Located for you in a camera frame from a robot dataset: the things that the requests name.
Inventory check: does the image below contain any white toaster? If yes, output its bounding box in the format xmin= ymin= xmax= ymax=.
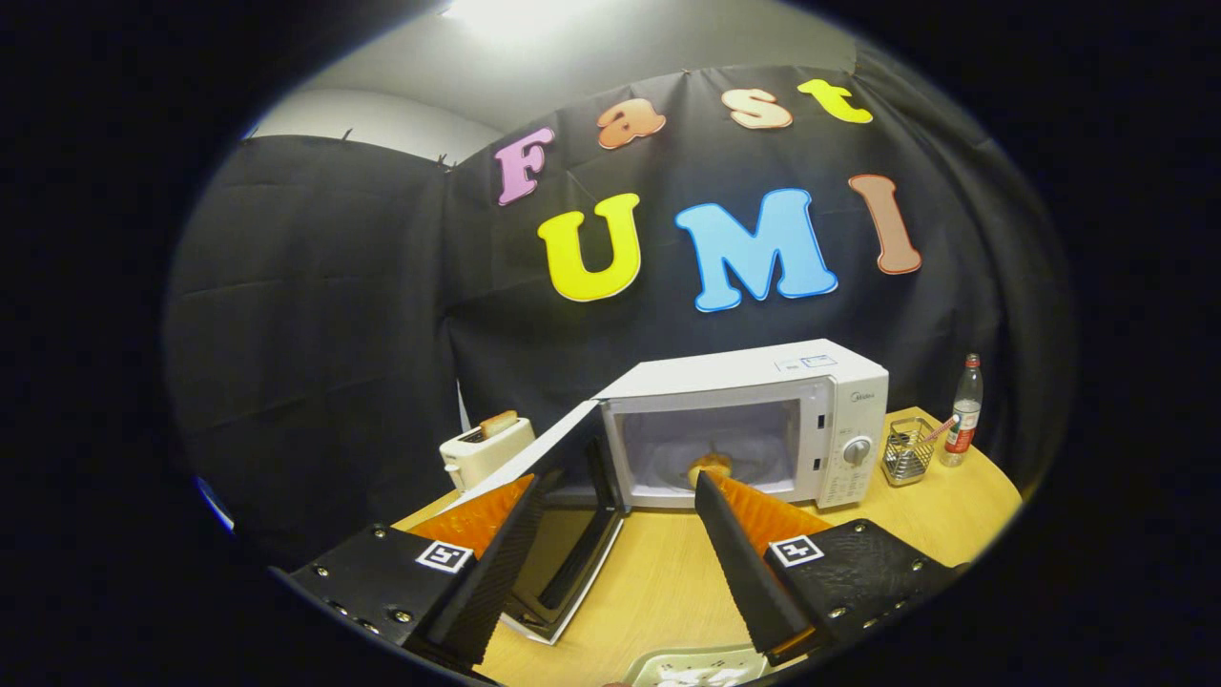
xmin=440 ymin=417 xmax=536 ymax=493

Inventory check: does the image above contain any cream plate with cherry print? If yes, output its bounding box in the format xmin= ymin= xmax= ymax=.
xmin=625 ymin=647 xmax=774 ymax=687

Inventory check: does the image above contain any white microwave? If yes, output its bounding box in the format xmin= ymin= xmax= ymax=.
xmin=448 ymin=339 xmax=890 ymax=646

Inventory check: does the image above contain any clear plastic bottle red label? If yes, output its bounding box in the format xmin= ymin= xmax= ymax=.
xmin=940 ymin=354 xmax=984 ymax=468

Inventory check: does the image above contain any metal wire basket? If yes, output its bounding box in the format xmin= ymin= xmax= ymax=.
xmin=880 ymin=417 xmax=938 ymax=488

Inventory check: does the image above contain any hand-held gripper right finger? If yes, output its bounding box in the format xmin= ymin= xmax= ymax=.
xmin=693 ymin=470 xmax=960 ymax=666

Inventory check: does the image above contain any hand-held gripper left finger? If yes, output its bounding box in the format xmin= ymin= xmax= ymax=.
xmin=286 ymin=472 xmax=547 ymax=672

